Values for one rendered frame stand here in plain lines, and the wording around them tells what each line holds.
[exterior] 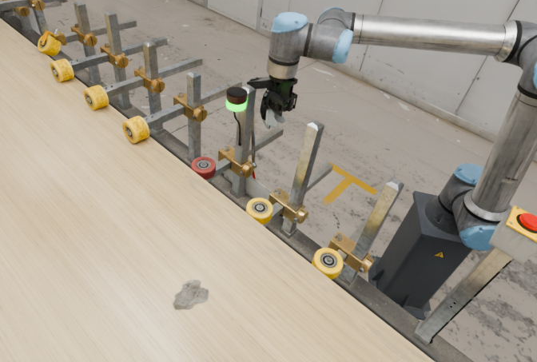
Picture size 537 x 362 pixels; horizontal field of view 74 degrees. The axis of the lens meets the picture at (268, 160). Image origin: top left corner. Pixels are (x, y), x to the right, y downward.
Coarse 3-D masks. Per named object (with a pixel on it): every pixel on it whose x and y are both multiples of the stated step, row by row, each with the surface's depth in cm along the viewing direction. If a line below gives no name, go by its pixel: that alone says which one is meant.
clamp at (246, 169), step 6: (222, 150) 129; (234, 150) 130; (222, 156) 129; (228, 156) 127; (234, 162) 125; (246, 162) 126; (234, 168) 127; (240, 168) 125; (246, 168) 124; (252, 168) 126; (240, 174) 125; (246, 174) 125
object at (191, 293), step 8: (192, 280) 86; (200, 280) 87; (184, 288) 84; (192, 288) 85; (200, 288) 85; (176, 296) 83; (184, 296) 83; (192, 296) 83; (200, 296) 83; (208, 296) 84; (176, 304) 81; (184, 304) 82; (192, 304) 82
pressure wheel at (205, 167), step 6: (192, 162) 117; (198, 162) 118; (204, 162) 117; (210, 162) 118; (192, 168) 116; (198, 168) 116; (204, 168) 116; (210, 168) 116; (198, 174) 115; (204, 174) 115; (210, 174) 116
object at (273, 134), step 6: (270, 132) 142; (276, 132) 143; (282, 132) 145; (258, 138) 138; (264, 138) 139; (270, 138) 140; (276, 138) 145; (258, 144) 136; (264, 144) 139; (222, 162) 126; (228, 162) 126; (216, 168) 123; (222, 168) 125; (228, 168) 127; (216, 174) 124; (210, 180) 122
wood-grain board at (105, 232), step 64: (0, 64) 147; (0, 128) 119; (64, 128) 123; (0, 192) 100; (64, 192) 102; (128, 192) 105; (192, 192) 108; (0, 256) 86; (64, 256) 88; (128, 256) 90; (192, 256) 92; (256, 256) 95; (0, 320) 75; (64, 320) 77; (128, 320) 78; (192, 320) 80; (256, 320) 82; (320, 320) 84
